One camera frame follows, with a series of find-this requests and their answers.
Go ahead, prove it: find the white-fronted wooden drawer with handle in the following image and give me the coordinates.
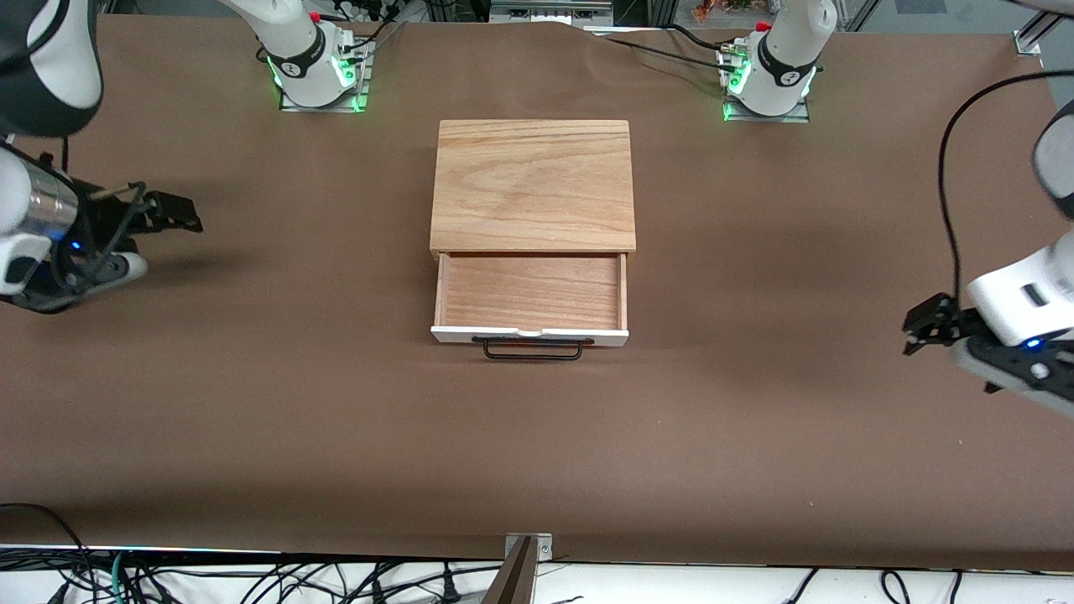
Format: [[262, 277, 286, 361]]
[[430, 250, 630, 362]]

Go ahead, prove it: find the black metal drawer handle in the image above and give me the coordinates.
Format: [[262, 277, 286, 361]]
[[472, 336, 595, 362]]

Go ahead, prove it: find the wooden drawer cabinet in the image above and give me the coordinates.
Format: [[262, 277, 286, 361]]
[[430, 119, 637, 258]]

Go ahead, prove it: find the brown paper table cover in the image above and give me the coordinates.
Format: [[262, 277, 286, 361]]
[[0, 13, 1074, 573]]

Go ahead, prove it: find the grey metal equipment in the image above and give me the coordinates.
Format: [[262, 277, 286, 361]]
[[489, 0, 615, 26]]

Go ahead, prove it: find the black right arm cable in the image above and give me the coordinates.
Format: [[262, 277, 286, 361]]
[[50, 134, 148, 286]]

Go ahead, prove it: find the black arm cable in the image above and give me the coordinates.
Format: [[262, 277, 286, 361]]
[[50, 134, 148, 286], [938, 71, 1074, 303]]

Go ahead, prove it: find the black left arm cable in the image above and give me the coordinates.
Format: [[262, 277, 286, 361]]
[[938, 71, 1074, 303]]

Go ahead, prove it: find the black base cable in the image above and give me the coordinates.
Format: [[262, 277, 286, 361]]
[[667, 23, 739, 53], [600, 35, 739, 72], [336, 21, 405, 64]]

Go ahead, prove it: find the aluminium frame rail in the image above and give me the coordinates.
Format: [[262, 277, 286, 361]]
[[1014, 8, 1074, 56]]

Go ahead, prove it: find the black looped cable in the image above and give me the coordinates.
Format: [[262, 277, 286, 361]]
[[0, 503, 93, 604]]

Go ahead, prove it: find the small metal bracket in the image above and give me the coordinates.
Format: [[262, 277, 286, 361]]
[[505, 532, 555, 561]]

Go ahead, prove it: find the grey camera mount pole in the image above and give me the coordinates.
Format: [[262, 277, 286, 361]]
[[482, 537, 538, 604]]

